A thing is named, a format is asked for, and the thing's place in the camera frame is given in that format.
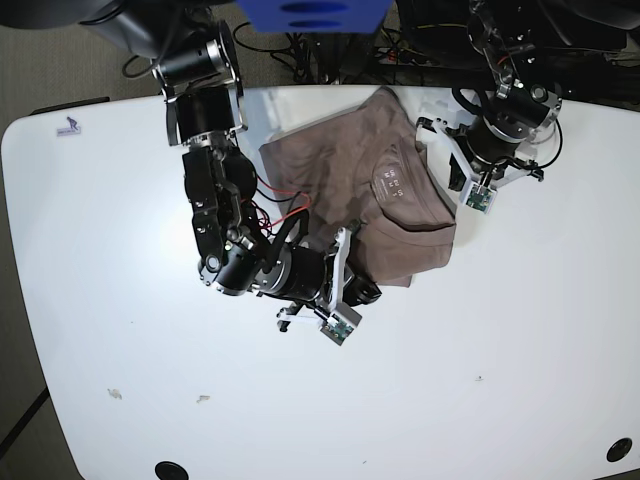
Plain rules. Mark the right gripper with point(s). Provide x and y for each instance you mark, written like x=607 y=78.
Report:
x=316 y=281

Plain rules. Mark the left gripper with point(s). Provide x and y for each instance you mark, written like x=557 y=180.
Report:
x=476 y=153

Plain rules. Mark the mauve T-shirt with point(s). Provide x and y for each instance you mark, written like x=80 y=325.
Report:
x=367 y=166

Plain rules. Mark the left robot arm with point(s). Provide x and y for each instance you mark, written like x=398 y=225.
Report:
x=525 y=58

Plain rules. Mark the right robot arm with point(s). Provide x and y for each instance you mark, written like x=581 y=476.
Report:
x=196 y=65

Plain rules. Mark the black power strip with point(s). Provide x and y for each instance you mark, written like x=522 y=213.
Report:
x=404 y=56

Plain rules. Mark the black table grommet left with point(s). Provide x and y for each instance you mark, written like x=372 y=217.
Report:
x=166 y=470

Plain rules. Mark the black table grommet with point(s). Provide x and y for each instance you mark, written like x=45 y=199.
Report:
x=619 y=450
x=166 y=470

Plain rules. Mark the black table grommet right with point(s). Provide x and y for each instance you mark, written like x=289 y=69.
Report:
x=619 y=450

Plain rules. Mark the small white sticker label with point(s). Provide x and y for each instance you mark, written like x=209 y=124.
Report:
x=72 y=127

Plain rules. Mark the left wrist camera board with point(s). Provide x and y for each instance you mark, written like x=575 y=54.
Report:
x=477 y=196

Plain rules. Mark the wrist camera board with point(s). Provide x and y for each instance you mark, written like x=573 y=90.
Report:
x=477 y=196
x=341 y=323

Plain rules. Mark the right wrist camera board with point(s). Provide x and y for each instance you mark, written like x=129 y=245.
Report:
x=341 y=323

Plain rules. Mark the blue plastic mount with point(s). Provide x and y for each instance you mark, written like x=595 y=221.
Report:
x=315 y=16

